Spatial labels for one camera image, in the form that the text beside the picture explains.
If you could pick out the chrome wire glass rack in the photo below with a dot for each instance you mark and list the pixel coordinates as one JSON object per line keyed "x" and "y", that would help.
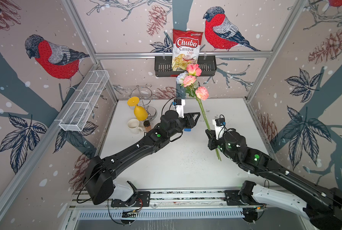
{"x": 145, "y": 95}

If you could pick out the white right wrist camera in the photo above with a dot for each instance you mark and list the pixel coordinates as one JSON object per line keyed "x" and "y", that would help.
{"x": 220, "y": 126}

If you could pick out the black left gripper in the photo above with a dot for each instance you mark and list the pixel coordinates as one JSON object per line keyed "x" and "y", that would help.
{"x": 188, "y": 120}

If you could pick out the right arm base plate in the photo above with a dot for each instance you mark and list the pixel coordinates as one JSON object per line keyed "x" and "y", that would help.
{"x": 241, "y": 198}

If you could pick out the brown spice jar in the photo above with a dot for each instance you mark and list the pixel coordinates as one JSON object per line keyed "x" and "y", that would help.
{"x": 147, "y": 126}

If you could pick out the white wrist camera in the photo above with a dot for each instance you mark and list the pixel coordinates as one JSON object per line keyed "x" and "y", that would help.
{"x": 179, "y": 106}
{"x": 220, "y": 126}

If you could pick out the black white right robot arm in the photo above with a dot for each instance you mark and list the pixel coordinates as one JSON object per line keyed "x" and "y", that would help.
{"x": 320, "y": 205}

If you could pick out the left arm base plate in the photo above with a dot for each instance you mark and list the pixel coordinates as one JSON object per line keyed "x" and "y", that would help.
{"x": 137, "y": 200}

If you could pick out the Chuba cassava chips bag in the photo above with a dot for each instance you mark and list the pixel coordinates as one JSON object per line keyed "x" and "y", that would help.
{"x": 186, "y": 49}

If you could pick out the yellow plastic wine glass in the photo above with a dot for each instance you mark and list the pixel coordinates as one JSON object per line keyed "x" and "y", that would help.
{"x": 140, "y": 112}

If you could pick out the white mesh wall shelf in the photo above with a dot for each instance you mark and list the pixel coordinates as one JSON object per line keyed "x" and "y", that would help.
{"x": 80, "y": 110}

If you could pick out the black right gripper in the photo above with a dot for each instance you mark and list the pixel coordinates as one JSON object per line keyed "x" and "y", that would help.
{"x": 212, "y": 141}

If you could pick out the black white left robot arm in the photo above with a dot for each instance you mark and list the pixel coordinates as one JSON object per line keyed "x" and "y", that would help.
{"x": 100, "y": 174}

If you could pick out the black wire wall basket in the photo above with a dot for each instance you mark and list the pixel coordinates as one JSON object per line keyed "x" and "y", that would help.
{"x": 163, "y": 66}

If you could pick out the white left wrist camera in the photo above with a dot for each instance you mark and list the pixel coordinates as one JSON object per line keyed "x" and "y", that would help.
{"x": 179, "y": 106}

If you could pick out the white ceramic mug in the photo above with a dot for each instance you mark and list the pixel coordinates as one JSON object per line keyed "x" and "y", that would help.
{"x": 134, "y": 126}

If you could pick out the pink flower bouquet green stems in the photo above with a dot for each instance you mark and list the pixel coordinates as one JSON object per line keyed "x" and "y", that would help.
{"x": 188, "y": 84}

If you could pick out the aluminium front rail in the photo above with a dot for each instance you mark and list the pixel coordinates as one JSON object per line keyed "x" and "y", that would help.
{"x": 198, "y": 198}

